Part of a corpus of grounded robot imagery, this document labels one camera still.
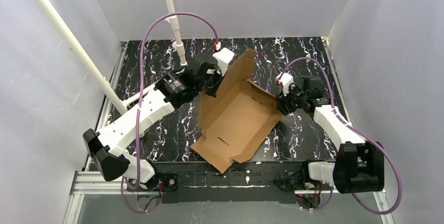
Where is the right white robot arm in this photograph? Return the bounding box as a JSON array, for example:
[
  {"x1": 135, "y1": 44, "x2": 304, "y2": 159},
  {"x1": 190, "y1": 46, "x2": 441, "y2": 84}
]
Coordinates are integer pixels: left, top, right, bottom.
[{"x1": 275, "y1": 73, "x2": 384, "y2": 194}]

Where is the white pvc pipe frame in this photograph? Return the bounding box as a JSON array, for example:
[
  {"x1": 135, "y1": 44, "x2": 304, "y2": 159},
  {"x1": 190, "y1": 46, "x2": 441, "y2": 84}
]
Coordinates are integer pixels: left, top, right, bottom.
[{"x1": 14, "y1": 0, "x2": 188, "y2": 138}]

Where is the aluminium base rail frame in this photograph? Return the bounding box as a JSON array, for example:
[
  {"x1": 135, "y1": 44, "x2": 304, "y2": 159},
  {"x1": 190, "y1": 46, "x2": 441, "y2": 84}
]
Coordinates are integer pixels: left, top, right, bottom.
[{"x1": 65, "y1": 37, "x2": 393, "y2": 223}]

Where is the purple cable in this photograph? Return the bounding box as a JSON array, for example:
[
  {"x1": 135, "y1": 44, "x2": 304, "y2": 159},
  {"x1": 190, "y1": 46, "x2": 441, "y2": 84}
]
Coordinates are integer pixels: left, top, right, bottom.
[
  {"x1": 120, "y1": 12, "x2": 220, "y2": 214},
  {"x1": 277, "y1": 57, "x2": 404, "y2": 216}
]

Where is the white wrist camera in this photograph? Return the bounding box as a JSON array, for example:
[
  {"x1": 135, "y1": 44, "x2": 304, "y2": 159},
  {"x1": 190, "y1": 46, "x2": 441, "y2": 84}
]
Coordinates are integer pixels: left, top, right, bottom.
[
  {"x1": 276, "y1": 72, "x2": 294, "y2": 96},
  {"x1": 213, "y1": 42, "x2": 235, "y2": 76}
]

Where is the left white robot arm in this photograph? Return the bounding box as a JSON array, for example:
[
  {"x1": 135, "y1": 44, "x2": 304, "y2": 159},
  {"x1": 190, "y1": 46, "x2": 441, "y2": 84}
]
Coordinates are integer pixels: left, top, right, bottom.
[{"x1": 83, "y1": 51, "x2": 233, "y2": 186}]

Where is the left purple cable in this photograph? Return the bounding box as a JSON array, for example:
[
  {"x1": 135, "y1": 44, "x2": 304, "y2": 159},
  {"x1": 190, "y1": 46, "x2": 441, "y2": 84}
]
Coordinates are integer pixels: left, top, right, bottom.
[{"x1": 120, "y1": 12, "x2": 220, "y2": 214}]

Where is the brown cardboard box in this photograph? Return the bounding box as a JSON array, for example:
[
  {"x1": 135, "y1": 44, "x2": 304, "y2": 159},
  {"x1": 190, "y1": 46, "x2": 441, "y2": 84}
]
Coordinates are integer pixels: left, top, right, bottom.
[{"x1": 191, "y1": 49, "x2": 283, "y2": 173}]

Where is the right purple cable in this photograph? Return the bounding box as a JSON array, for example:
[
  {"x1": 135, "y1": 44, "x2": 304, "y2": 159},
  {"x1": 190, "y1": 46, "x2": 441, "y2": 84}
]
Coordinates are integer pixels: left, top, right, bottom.
[{"x1": 277, "y1": 57, "x2": 404, "y2": 216}]

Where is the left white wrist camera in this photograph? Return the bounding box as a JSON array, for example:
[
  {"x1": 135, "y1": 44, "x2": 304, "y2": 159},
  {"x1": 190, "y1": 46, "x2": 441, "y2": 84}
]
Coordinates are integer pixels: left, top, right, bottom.
[{"x1": 213, "y1": 42, "x2": 235, "y2": 76}]

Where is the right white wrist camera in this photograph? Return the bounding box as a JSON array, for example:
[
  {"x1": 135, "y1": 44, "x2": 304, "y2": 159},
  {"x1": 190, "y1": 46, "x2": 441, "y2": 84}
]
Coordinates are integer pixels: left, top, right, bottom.
[{"x1": 276, "y1": 72, "x2": 294, "y2": 96}]

